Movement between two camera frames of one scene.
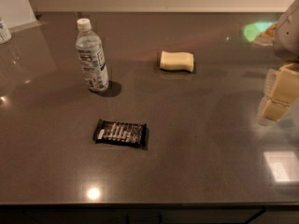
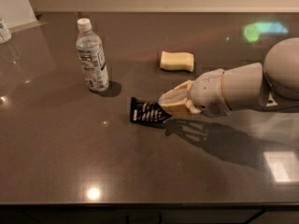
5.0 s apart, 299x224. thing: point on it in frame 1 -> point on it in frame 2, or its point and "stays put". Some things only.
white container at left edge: (6, 35) stays put
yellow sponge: (177, 61) stays put
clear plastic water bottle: (89, 48) stays put
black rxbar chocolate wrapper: (133, 134) -> (148, 113)
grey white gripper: (288, 36) -> (206, 92)
